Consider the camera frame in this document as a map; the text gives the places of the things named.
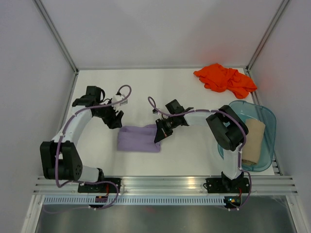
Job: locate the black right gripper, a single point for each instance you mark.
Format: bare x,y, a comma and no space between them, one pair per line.
162,131

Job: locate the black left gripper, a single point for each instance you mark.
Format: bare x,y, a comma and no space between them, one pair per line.
113,122

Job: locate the purple t-shirt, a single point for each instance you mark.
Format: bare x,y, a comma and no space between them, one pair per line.
138,139

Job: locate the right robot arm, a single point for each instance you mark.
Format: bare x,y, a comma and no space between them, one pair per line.
227,128

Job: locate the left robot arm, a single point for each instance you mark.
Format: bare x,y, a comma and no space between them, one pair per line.
60,158

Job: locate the orange t-shirt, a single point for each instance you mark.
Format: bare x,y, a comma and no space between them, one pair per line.
219,79

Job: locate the teal plastic bin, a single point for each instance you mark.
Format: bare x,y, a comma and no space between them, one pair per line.
245,111

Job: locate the rolled beige t-shirt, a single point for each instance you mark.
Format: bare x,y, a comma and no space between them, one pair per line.
252,148

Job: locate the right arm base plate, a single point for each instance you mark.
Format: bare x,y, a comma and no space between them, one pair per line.
218,185

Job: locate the left aluminium frame post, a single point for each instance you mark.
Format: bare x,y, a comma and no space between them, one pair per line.
56,35

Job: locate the aluminium frame post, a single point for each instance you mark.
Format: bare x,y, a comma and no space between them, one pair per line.
56,35
268,32

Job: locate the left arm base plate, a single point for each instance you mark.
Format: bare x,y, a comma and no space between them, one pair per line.
101,188

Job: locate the slotted cable duct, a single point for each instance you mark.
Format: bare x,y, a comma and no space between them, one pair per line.
135,200

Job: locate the aluminium mounting rail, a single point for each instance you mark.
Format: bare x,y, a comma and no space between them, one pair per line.
174,186

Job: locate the right aluminium frame post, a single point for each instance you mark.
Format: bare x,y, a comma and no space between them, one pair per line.
268,32

